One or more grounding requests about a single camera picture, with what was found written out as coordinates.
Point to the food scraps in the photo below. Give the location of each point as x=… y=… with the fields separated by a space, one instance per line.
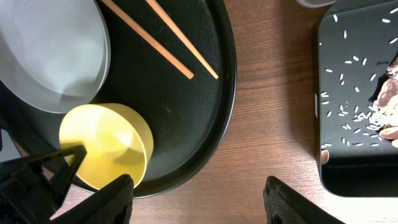
x=388 y=99

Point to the black rectangular tray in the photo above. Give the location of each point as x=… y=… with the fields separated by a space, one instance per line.
x=375 y=177

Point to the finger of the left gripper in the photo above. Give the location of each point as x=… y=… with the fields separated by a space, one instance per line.
x=27 y=195

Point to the yellow bowl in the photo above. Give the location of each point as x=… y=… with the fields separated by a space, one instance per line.
x=116 y=138

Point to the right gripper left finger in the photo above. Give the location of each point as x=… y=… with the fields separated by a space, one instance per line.
x=110 y=205

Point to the round black tray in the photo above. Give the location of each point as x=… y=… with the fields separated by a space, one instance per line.
x=187 y=117

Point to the wooden chopstick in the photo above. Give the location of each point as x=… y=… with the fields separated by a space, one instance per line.
x=148 y=38
x=183 y=38

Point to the grey plate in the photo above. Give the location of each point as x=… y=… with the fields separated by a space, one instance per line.
x=55 y=54

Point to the clear plastic bin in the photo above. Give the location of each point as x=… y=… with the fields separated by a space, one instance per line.
x=315 y=3

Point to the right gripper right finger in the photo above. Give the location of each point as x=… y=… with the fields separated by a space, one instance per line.
x=284 y=205

